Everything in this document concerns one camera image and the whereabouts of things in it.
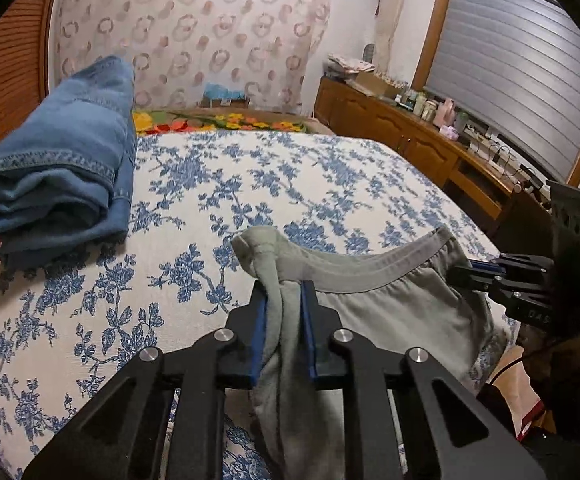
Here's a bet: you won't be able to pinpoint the colourful flowered blanket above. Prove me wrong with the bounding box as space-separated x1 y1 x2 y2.
132 107 331 136

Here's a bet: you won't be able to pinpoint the grey pants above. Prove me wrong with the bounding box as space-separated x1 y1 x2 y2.
231 225 508 480

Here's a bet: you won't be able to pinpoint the wooden cabinet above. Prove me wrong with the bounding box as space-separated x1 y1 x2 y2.
315 76 551 241

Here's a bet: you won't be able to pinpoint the pink bottle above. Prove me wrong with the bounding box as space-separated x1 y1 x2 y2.
435 99 456 128

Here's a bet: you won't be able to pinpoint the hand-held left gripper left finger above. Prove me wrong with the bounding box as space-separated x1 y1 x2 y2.
20 280 273 480

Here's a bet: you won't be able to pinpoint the blue fluffy cloth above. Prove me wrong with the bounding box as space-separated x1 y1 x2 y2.
204 82 248 108

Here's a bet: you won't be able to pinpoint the blue floral bedspread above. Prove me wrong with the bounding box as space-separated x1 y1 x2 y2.
0 130 516 480

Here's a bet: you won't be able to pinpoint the grey window blind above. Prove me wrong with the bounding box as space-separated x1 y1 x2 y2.
422 0 580 183

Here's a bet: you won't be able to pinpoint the black cable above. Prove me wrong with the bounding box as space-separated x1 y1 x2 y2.
475 350 536 401

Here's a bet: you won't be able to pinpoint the cardboard box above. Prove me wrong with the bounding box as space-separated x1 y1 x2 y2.
352 70 403 98

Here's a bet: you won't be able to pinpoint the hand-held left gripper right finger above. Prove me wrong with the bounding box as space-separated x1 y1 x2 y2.
300 280 546 480

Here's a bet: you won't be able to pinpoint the white curtain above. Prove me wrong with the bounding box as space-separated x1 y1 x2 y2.
372 0 421 81

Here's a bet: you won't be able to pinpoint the person's right hand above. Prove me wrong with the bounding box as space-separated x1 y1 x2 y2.
525 332 580 386

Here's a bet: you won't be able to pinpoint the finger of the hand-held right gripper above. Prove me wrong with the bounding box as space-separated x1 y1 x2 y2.
447 266 501 297
469 254 508 276

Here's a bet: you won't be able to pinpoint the stack of printed cloths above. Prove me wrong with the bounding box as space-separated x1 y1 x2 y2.
326 52 377 75

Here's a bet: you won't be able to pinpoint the blue jeans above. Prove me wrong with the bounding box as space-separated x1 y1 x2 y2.
0 55 138 271

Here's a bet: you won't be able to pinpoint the circle patterned curtain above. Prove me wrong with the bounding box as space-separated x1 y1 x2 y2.
50 0 332 116

